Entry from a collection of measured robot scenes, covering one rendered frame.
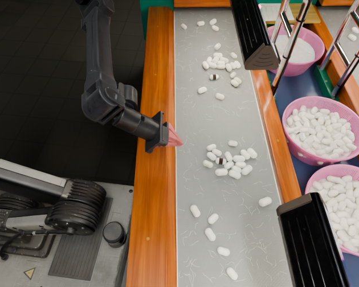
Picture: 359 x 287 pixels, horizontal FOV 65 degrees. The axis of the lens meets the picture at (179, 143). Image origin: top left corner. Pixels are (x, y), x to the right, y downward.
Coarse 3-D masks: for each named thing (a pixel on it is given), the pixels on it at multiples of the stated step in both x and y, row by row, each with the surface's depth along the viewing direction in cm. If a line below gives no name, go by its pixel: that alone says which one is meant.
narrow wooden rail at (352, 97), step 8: (320, 16) 130; (304, 24) 135; (312, 24) 127; (320, 24) 126; (320, 32) 122; (328, 32) 122; (328, 40) 119; (328, 48) 116; (336, 56) 113; (320, 64) 121; (328, 64) 114; (336, 64) 111; (328, 72) 114; (336, 72) 109; (336, 80) 109; (352, 80) 105; (344, 88) 104; (352, 88) 103; (344, 96) 104; (352, 96) 101; (344, 104) 104; (352, 104) 99
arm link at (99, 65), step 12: (108, 0) 83; (96, 12) 80; (108, 12) 82; (84, 24) 84; (96, 24) 77; (108, 24) 82; (96, 36) 74; (108, 36) 78; (96, 48) 71; (108, 48) 75; (96, 60) 68; (108, 60) 72; (96, 72) 65; (108, 72) 69; (96, 84) 63; (108, 84) 65; (84, 96) 65; (96, 96) 61; (84, 108) 63; (96, 108) 62; (108, 108) 62; (96, 120) 65
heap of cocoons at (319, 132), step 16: (304, 112) 99; (320, 112) 101; (336, 112) 99; (288, 128) 96; (304, 128) 95; (320, 128) 95; (336, 128) 97; (304, 144) 92; (320, 144) 94; (336, 144) 93; (352, 144) 94
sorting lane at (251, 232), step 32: (192, 32) 127; (224, 32) 127; (192, 64) 114; (192, 96) 104; (192, 128) 96; (224, 128) 96; (256, 128) 96; (192, 160) 89; (256, 160) 89; (192, 192) 82; (224, 192) 82; (256, 192) 82; (192, 224) 77; (224, 224) 77; (256, 224) 77; (192, 256) 72; (224, 256) 72; (256, 256) 72
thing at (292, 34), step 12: (288, 0) 91; (300, 12) 80; (276, 24) 99; (288, 24) 91; (300, 24) 82; (276, 36) 102; (288, 36) 88; (276, 48) 103; (288, 48) 89; (288, 60) 93; (276, 72) 99; (276, 84) 101
